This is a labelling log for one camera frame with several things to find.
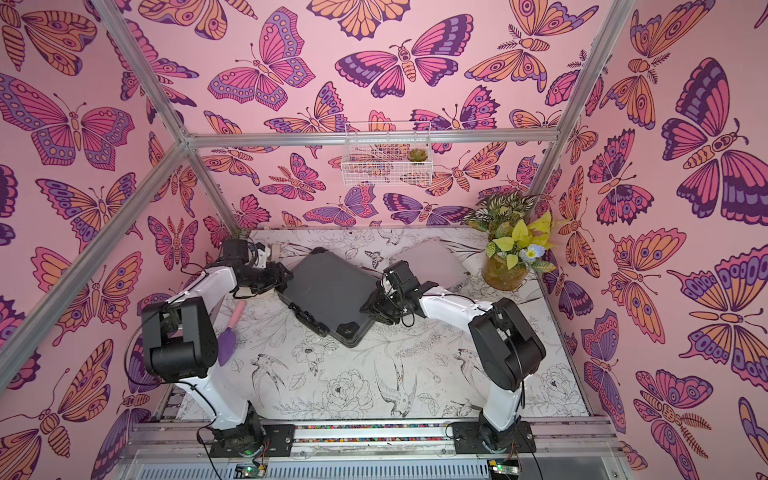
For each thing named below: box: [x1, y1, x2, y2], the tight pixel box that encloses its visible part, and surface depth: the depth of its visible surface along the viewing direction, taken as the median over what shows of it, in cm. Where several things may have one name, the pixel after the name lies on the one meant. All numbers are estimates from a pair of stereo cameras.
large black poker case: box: [277, 247, 379, 347], surface depth 94 cm
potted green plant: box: [466, 192, 556, 291], surface depth 90 cm
